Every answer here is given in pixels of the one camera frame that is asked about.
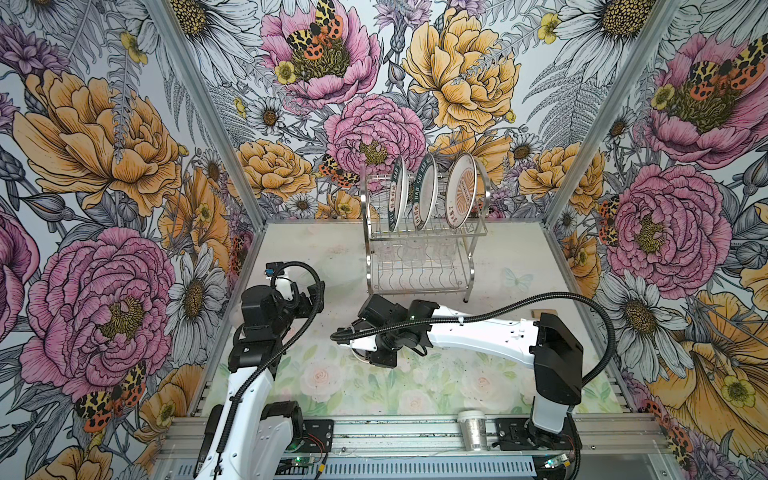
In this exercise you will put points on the black handheld device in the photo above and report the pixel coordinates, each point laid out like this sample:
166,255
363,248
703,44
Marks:
201,444

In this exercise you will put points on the lavender bowl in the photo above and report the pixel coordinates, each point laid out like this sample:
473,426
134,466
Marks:
363,349

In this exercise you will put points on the chrome two-tier dish rack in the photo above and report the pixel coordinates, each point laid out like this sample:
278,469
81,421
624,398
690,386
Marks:
436,260

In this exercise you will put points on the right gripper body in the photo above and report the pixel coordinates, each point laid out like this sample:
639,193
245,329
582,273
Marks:
387,346

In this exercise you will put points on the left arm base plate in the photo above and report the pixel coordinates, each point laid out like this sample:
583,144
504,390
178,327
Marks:
316,437

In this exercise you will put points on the aluminium front rail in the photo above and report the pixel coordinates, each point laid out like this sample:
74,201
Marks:
360,436

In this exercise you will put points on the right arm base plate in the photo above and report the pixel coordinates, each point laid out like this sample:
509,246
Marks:
519,434

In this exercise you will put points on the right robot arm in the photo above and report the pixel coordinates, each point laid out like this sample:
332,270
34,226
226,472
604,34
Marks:
546,345

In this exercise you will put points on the green circuit board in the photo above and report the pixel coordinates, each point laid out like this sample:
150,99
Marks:
300,462

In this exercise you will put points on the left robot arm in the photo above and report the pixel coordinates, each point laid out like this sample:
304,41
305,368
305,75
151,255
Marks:
247,436

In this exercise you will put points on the small wooden mallet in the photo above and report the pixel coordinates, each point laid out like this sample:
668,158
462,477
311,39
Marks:
537,314

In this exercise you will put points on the white cylinder on rail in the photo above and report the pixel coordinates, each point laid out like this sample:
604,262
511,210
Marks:
472,425

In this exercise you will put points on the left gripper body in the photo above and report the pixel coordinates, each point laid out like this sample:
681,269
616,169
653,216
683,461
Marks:
299,308

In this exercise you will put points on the dark rimmed white plate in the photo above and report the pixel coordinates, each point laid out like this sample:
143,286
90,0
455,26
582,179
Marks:
425,192

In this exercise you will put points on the pink patterned white plate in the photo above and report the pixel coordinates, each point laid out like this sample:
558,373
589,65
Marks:
460,191

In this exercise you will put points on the green rimmed white plate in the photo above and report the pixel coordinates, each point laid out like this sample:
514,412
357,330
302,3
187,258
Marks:
398,195

